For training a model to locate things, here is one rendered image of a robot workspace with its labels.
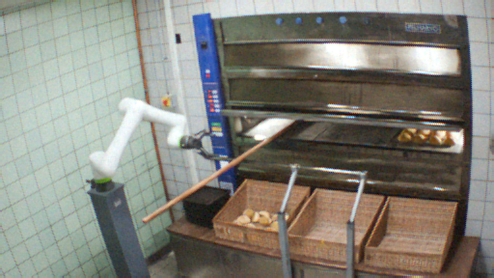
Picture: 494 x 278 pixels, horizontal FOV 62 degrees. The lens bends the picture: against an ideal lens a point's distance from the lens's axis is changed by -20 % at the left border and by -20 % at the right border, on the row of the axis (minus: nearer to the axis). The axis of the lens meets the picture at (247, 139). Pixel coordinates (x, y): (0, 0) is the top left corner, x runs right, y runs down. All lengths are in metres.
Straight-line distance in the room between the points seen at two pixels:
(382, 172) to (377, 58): 0.78
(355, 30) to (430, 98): 0.66
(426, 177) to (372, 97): 0.66
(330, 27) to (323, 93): 0.46
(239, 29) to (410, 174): 1.58
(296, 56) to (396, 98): 0.75
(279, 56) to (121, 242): 1.66
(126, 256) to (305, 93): 1.65
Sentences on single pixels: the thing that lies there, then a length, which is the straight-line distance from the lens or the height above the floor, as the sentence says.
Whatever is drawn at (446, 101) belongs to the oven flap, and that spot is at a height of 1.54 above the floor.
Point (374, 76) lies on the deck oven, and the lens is 3.12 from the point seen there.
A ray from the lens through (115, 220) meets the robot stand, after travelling 3.24.
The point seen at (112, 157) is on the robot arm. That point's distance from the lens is 3.00.
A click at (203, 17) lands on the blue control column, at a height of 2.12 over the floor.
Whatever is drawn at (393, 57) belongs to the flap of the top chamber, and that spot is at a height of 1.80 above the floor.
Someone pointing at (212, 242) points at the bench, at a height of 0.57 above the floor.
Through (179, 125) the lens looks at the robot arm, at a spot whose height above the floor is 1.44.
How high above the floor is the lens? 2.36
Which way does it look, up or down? 18 degrees down
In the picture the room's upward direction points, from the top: 8 degrees counter-clockwise
